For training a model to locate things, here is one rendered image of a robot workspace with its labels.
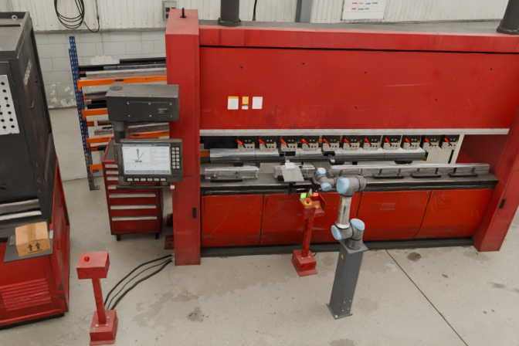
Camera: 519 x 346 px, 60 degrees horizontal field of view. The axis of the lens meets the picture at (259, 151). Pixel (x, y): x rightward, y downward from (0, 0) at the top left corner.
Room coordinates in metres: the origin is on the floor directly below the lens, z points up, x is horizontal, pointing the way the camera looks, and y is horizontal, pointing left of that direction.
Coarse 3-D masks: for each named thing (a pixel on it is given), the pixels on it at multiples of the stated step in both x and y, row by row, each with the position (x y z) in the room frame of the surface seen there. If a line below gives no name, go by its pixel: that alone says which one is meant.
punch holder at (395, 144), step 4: (384, 136) 3.84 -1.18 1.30; (388, 136) 3.80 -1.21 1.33; (392, 136) 3.81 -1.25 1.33; (396, 136) 3.82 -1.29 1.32; (400, 136) 3.82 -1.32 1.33; (384, 140) 3.82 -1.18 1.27; (388, 140) 3.80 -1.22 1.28; (392, 140) 3.81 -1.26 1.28; (396, 140) 3.81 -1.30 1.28; (384, 144) 3.80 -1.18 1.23; (388, 144) 3.80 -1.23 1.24; (392, 144) 3.81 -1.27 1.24; (396, 144) 3.81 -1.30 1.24; (384, 148) 3.79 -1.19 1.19; (388, 148) 3.80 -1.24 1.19; (392, 148) 3.81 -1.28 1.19; (396, 148) 3.82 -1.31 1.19
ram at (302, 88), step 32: (224, 64) 3.55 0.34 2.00; (256, 64) 3.59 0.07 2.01; (288, 64) 3.64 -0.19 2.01; (320, 64) 3.68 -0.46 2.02; (352, 64) 3.73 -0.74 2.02; (384, 64) 3.77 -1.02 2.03; (416, 64) 3.82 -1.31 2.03; (448, 64) 3.87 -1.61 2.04; (480, 64) 3.92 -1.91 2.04; (512, 64) 3.97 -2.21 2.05; (224, 96) 3.55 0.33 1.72; (256, 96) 3.60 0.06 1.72; (288, 96) 3.64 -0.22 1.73; (320, 96) 3.69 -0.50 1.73; (352, 96) 3.73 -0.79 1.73; (384, 96) 3.78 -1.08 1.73; (416, 96) 3.83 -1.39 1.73; (448, 96) 3.88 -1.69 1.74; (480, 96) 3.93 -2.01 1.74; (512, 96) 3.98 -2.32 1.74; (224, 128) 3.55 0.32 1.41; (256, 128) 3.60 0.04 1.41; (288, 128) 3.65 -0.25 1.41; (320, 128) 3.69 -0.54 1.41; (352, 128) 3.74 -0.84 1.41; (384, 128) 3.79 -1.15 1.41; (416, 128) 3.84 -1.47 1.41; (448, 128) 3.90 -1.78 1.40; (480, 128) 3.95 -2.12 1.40
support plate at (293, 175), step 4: (280, 168) 3.62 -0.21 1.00; (284, 168) 3.62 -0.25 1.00; (284, 172) 3.55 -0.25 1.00; (288, 172) 3.55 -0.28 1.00; (292, 172) 3.56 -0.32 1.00; (296, 172) 3.56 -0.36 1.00; (300, 172) 3.57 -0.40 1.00; (284, 176) 3.48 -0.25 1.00; (288, 176) 3.49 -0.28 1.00; (292, 176) 3.49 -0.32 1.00; (296, 176) 3.50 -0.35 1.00; (300, 176) 3.50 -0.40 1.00; (284, 180) 3.42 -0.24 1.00; (288, 180) 3.42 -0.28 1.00; (292, 180) 3.43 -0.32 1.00; (296, 180) 3.43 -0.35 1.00; (300, 180) 3.44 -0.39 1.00
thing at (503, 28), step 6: (510, 0) 4.09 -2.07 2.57; (516, 0) 4.04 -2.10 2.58; (510, 6) 4.07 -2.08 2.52; (516, 6) 4.03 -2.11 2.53; (504, 12) 4.12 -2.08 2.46; (510, 12) 4.05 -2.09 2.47; (516, 12) 4.02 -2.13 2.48; (504, 18) 4.09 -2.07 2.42; (510, 18) 4.04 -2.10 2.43; (516, 18) 4.02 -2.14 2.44; (504, 24) 4.06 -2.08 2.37; (510, 24) 4.03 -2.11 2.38; (516, 24) 4.02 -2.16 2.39; (498, 30) 4.08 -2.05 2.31; (504, 30) 4.03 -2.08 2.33; (510, 30) 4.02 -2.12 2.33; (516, 30) 4.02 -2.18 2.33
